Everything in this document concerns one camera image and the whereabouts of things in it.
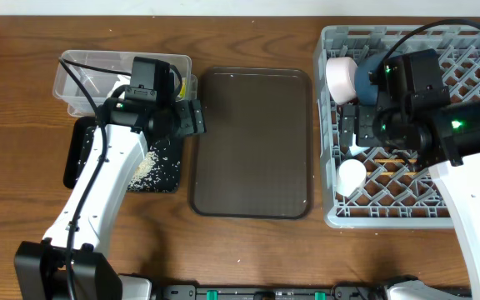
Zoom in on dark blue plate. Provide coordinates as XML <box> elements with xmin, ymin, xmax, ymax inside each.
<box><xmin>354</xmin><ymin>52</ymin><xmax>393</xmax><ymax>107</ymax></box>

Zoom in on yellow green snack wrapper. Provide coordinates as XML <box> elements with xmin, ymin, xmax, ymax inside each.
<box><xmin>177</xmin><ymin>77</ymin><xmax>188</xmax><ymax>100</ymax></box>

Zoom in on light blue bowl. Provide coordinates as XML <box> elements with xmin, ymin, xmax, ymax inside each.
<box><xmin>348</xmin><ymin>145</ymin><xmax>368</xmax><ymax>157</ymax></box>

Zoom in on wooden chopstick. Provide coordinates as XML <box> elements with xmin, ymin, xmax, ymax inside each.
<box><xmin>373</xmin><ymin>158</ymin><xmax>417</xmax><ymax>164</ymax></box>
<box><xmin>376</xmin><ymin>172</ymin><xmax>419</xmax><ymax>177</ymax></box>

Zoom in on white cup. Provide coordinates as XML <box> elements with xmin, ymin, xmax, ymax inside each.
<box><xmin>335</xmin><ymin>159</ymin><xmax>367</xmax><ymax>197</ymax></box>

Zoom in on white tissue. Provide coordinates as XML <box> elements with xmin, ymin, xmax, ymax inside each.
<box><xmin>107</xmin><ymin>84</ymin><xmax>129</xmax><ymax>98</ymax></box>

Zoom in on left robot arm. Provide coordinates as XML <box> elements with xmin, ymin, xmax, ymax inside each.
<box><xmin>14</xmin><ymin>57</ymin><xmax>206</xmax><ymax>299</ymax></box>

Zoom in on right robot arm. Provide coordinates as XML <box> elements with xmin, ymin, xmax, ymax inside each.
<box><xmin>326</xmin><ymin>49</ymin><xmax>480</xmax><ymax>299</ymax></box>

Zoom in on black waste tray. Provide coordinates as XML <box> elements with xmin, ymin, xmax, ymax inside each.
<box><xmin>63</xmin><ymin>117</ymin><xmax>183</xmax><ymax>193</ymax></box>

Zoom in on grey dishwasher rack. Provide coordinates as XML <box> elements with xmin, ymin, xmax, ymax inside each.
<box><xmin>313</xmin><ymin>25</ymin><xmax>480</xmax><ymax>229</ymax></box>

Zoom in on spilled rice grains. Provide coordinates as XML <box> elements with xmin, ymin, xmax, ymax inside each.
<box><xmin>73</xmin><ymin>124</ymin><xmax>183</xmax><ymax>198</ymax></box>

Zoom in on dark brown serving tray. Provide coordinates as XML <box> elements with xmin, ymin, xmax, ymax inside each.
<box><xmin>189</xmin><ymin>67</ymin><xmax>314</xmax><ymax>220</ymax></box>

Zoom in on clear plastic bin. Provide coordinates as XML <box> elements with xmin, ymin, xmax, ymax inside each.
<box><xmin>52</xmin><ymin>50</ymin><xmax>198</xmax><ymax>118</ymax></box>

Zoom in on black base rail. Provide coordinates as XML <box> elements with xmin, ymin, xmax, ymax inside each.
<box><xmin>152</xmin><ymin>284</ymin><xmax>474</xmax><ymax>300</ymax></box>

